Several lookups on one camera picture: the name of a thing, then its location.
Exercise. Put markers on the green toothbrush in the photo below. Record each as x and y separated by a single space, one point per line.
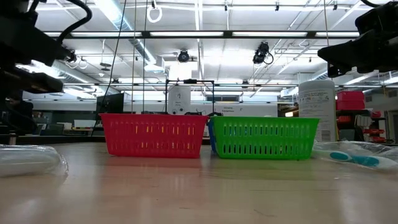
28 161

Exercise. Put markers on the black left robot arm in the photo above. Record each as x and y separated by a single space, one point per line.
25 40

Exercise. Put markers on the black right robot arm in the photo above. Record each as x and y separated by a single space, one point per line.
387 53

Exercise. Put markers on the red storage bin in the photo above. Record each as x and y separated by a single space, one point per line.
350 99

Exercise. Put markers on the white wipes canister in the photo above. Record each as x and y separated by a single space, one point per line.
317 109

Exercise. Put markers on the black hanging ceiling device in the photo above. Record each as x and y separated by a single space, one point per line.
259 54

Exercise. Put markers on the black monitor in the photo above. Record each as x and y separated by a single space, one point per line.
110 104

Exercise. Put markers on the green plastic basket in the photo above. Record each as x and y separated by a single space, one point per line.
264 119

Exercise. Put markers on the red plastic basket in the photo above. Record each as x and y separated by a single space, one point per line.
155 117

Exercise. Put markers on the blue plastic basket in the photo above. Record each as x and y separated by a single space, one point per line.
212 137

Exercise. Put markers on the silver ceiling duct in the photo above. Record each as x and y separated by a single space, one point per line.
118 15

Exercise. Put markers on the thin black rig frame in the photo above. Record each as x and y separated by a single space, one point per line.
190 81

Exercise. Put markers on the round black ceiling camera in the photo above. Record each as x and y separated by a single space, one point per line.
183 56

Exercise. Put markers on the white wall appliance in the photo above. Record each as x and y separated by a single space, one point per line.
179 99

